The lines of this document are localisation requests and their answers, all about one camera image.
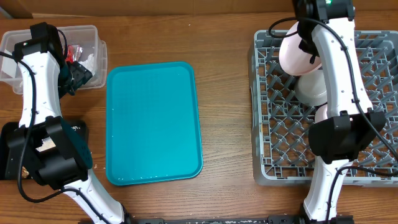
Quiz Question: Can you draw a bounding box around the red snack wrapper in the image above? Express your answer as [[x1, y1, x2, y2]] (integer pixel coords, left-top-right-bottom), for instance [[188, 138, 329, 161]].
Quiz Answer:
[[66, 45, 83, 63]]

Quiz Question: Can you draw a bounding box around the large white plate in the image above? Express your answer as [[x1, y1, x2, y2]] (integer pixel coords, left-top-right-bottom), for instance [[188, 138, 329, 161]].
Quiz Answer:
[[279, 34, 322, 76]]

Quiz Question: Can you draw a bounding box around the white napkin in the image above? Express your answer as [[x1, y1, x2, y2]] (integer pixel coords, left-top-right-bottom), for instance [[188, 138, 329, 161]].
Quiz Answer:
[[79, 54, 95, 73]]

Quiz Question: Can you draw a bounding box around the grey metal bowl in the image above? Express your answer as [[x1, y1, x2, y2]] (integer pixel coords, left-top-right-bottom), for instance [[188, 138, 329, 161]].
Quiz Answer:
[[294, 70, 327, 106]]

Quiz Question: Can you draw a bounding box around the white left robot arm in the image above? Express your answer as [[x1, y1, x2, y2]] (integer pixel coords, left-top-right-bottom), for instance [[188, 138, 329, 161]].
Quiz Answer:
[[1, 22, 132, 223]]

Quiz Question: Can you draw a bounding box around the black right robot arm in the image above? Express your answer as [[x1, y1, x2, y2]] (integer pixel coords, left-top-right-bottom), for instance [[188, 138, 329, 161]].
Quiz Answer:
[[292, 1, 386, 223]]

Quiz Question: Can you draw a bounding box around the grey dishwasher rack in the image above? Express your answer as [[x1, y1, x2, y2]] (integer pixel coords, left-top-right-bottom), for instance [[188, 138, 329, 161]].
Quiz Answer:
[[248, 30, 397, 187]]

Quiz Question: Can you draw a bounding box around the clear plastic bin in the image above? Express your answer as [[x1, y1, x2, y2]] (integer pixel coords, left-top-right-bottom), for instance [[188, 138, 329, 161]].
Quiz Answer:
[[1, 25, 108, 95]]

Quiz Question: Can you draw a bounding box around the brown cardboard backdrop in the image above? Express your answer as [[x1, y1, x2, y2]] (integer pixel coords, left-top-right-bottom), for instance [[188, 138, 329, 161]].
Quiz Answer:
[[0, 0, 398, 19]]

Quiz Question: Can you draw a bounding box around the black plastic tray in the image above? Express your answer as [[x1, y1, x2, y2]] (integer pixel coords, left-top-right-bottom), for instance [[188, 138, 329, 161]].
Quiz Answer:
[[1, 119, 89, 180]]

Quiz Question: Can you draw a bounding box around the brown food scrap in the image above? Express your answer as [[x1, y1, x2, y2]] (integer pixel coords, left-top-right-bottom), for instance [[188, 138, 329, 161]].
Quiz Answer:
[[21, 167, 29, 179]]

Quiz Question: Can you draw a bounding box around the teal plastic tray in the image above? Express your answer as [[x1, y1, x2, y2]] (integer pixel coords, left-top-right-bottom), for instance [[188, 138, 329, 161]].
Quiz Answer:
[[106, 62, 203, 186]]

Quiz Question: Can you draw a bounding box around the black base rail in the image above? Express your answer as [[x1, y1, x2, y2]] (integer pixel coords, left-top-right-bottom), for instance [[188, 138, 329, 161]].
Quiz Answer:
[[136, 215, 355, 224]]

